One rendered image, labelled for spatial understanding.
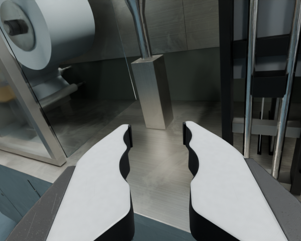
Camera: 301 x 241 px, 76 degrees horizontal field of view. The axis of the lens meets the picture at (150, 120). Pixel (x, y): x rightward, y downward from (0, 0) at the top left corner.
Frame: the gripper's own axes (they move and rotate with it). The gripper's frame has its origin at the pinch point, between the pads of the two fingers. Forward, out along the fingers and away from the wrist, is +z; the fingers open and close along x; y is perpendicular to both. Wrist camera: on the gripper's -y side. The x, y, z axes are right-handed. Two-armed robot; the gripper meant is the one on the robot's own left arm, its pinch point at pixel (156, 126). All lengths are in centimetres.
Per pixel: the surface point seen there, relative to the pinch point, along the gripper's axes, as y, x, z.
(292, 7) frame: -6.2, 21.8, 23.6
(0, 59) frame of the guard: 1, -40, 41
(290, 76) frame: 3.9, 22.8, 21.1
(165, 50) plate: 8, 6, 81
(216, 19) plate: -4, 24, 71
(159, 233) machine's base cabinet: 44.9, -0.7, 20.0
